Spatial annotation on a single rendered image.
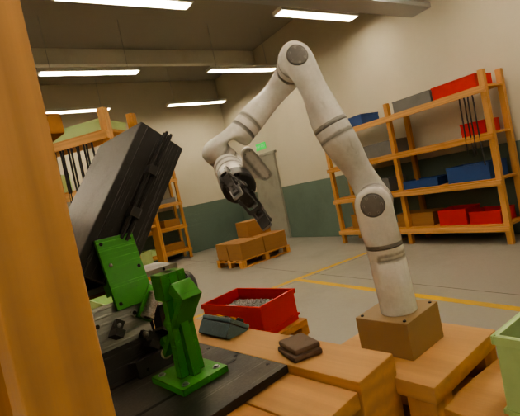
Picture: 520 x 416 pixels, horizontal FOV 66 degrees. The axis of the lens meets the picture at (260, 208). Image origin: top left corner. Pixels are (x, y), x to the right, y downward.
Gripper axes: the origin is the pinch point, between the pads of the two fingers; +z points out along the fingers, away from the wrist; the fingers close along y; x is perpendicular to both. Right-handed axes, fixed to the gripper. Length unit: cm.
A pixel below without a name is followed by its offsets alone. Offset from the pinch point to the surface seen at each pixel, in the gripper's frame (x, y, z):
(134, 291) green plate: -45, -15, -32
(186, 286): -24.6, -10.4, -10.2
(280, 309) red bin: -22, -65, -42
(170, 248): -306, -401, -793
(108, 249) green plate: -43, -2, -39
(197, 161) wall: -134, -342, -975
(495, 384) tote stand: 16, -62, 21
